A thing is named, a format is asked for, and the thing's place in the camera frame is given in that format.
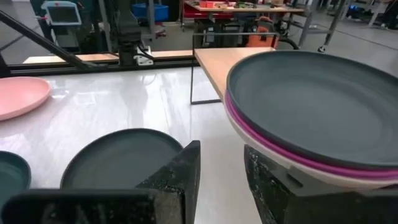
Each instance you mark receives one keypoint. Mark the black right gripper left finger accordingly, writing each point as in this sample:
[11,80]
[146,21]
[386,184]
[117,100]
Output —
[174,186]

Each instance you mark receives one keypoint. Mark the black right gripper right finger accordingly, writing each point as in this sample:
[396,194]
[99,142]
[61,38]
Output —
[273,193]

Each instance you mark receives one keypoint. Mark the beige plate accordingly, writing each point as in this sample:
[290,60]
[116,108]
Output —
[326,178]

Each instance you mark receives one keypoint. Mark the dark green-grey plate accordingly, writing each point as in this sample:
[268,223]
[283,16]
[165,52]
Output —
[124,158]

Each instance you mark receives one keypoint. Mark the magenta plate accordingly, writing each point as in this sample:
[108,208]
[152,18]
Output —
[342,171]

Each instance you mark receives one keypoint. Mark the slate grey plate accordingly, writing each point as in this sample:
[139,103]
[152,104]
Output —
[311,109]

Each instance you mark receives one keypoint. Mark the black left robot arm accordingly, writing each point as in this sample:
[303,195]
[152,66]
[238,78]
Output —
[129,31]

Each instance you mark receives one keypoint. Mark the light wooden board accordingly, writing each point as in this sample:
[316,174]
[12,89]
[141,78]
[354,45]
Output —
[93,57]

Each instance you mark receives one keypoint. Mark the orange machine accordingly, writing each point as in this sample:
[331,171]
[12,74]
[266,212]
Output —
[261,39]

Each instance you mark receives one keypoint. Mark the teal bowl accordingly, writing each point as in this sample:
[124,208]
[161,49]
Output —
[12,177]

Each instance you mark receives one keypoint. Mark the grey table leg with caster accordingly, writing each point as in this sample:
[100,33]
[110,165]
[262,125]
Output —
[332,28]

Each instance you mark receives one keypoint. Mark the blue plastic bin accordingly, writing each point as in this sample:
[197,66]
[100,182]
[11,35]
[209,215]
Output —
[152,12]

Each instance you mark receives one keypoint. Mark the light pink plate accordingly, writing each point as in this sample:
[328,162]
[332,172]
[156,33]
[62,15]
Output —
[18,96]

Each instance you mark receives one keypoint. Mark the wooden workbench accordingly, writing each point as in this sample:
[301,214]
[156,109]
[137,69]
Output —
[242,9]

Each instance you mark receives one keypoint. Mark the wooden shelf with black frame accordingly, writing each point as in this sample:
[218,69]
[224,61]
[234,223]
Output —
[214,62]

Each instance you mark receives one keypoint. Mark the black table frame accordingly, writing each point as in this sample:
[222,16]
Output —
[46,43]

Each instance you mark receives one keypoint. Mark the monitor with light-blue frame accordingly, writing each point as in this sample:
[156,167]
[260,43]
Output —
[62,14]

